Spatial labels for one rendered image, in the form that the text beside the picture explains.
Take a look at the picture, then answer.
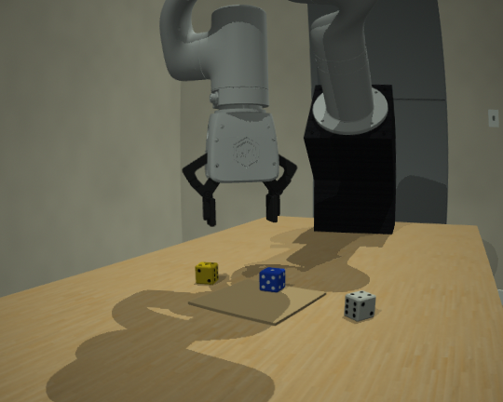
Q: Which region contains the blue die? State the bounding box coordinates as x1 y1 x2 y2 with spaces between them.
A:
259 267 285 293

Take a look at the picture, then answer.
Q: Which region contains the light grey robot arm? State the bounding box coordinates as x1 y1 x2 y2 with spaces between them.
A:
159 0 388 135

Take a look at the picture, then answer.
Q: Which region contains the grey die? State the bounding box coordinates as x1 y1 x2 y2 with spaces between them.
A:
344 290 376 322

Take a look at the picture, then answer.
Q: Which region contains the yellow die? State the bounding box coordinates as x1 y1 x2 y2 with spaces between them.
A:
195 261 218 285

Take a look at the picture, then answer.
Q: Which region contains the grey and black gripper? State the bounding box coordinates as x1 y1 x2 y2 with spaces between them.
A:
183 108 297 227

